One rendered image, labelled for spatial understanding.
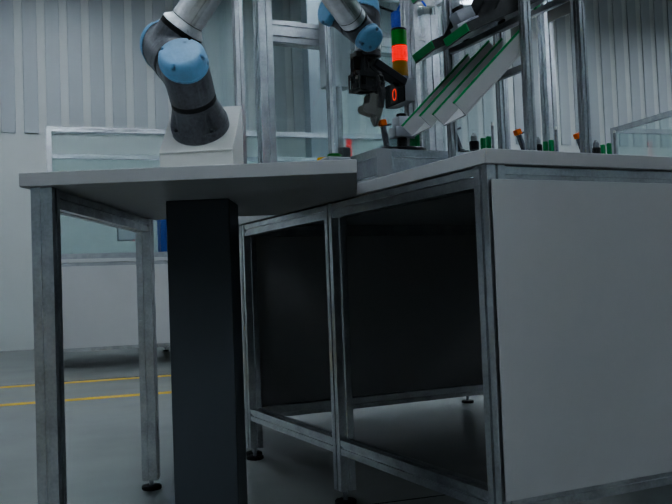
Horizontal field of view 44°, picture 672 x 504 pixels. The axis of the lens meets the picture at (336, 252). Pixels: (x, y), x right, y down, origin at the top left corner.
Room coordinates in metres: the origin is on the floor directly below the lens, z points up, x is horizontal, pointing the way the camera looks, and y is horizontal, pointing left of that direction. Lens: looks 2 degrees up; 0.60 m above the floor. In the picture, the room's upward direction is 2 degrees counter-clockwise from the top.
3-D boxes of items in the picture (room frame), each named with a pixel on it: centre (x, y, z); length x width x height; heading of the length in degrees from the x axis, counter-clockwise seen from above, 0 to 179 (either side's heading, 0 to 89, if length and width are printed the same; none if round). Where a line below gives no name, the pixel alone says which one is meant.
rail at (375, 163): (2.58, 0.05, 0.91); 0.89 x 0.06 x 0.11; 26
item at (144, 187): (2.14, 0.29, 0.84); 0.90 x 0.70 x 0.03; 179
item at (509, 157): (2.59, -0.61, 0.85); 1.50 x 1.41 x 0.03; 26
